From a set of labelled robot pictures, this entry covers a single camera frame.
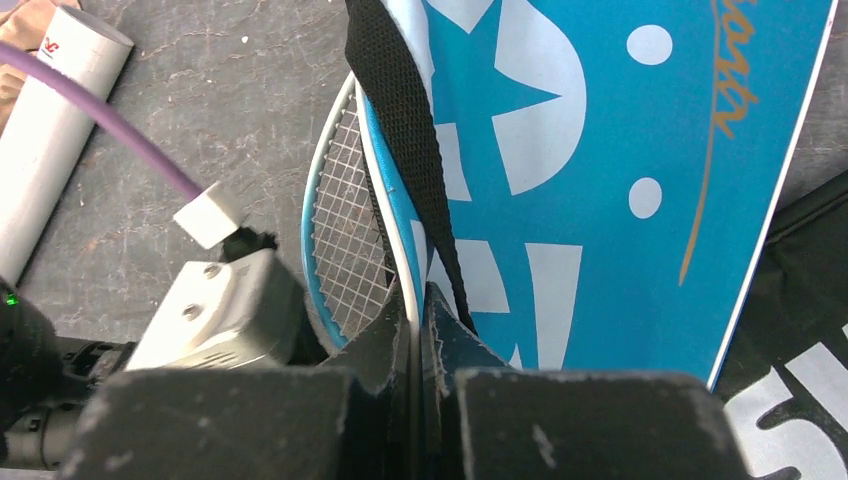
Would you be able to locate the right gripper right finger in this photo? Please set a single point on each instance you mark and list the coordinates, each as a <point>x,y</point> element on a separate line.
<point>488,420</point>

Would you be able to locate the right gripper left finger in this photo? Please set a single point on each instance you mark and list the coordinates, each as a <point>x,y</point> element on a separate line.
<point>343,419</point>

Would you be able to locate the blue badminton racket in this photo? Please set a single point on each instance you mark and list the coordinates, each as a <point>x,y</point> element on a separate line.
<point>345,261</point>

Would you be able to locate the blue Sport racket bag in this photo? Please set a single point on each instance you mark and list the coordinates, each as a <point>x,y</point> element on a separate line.
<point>588,182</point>

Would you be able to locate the black Crossway racket bag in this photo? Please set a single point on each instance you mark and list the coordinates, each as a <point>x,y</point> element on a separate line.
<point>784,379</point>

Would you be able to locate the white shuttlecock tube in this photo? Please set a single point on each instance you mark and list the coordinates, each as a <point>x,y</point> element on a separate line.
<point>45,134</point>

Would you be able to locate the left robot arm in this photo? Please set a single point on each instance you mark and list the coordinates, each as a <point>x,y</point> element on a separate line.
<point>46,381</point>

